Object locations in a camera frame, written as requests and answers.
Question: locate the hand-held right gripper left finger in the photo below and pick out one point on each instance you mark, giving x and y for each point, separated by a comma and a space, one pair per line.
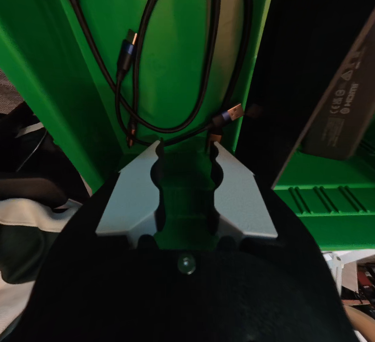
129, 201

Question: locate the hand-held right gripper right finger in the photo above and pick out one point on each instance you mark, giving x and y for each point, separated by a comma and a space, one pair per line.
243, 201

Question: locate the grey multiport adapter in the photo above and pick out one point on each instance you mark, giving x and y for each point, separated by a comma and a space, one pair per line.
337, 107

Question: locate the green plastic bin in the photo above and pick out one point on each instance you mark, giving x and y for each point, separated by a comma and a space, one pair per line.
181, 55

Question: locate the white shirt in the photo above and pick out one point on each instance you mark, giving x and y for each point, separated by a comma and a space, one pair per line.
29, 216

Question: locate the dark green jacket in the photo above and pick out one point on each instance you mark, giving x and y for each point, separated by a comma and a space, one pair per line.
35, 157

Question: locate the black bin divider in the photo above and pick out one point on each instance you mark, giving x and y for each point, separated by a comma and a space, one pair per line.
293, 40

